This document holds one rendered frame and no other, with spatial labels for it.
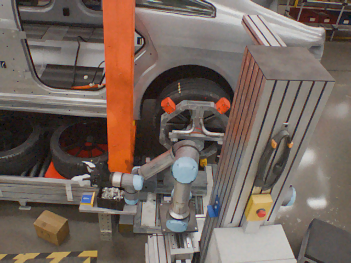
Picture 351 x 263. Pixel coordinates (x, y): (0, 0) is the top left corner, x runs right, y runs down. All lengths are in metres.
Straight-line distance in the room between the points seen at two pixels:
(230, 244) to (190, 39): 1.52
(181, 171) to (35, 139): 1.89
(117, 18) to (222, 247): 1.29
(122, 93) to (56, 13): 2.52
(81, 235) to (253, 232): 1.79
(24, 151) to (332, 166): 3.19
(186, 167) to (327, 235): 1.73
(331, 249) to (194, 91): 1.60
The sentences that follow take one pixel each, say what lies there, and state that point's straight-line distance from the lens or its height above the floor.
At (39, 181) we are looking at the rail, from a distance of 3.04.
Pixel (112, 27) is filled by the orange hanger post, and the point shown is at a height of 1.79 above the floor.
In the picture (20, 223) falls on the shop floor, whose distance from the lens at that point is 3.31.
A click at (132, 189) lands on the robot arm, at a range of 1.82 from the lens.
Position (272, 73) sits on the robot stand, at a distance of 1.20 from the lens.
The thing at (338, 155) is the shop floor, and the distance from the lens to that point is 4.43.
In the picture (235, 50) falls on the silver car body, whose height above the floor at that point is 1.46.
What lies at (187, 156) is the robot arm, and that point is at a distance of 1.63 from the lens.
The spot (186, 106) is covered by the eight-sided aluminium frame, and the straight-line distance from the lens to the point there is 2.56.
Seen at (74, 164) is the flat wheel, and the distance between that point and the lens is 2.97.
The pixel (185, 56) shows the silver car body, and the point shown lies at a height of 1.38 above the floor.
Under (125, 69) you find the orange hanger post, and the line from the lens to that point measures 2.11.
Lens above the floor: 2.57
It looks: 39 degrees down
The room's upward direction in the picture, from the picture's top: 6 degrees clockwise
